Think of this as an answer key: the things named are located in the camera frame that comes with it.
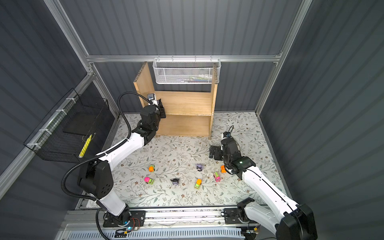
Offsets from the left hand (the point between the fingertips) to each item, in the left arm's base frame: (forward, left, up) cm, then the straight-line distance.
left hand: (158, 103), depth 83 cm
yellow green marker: (-23, +32, -4) cm, 40 cm away
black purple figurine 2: (-27, -22, -27) cm, 44 cm away
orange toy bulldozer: (-28, -36, -29) cm, 54 cm away
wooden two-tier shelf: (-6, -17, -4) cm, 18 cm away
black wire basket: (-18, +45, -3) cm, 49 cm away
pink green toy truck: (-33, -32, -29) cm, 54 cm away
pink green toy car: (-32, +8, -29) cm, 44 cm away
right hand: (-22, -33, -16) cm, 43 cm away
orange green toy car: (-25, +7, -29) cm, 39 cm away
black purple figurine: (-34, -8, -28) cm, 45 cm away
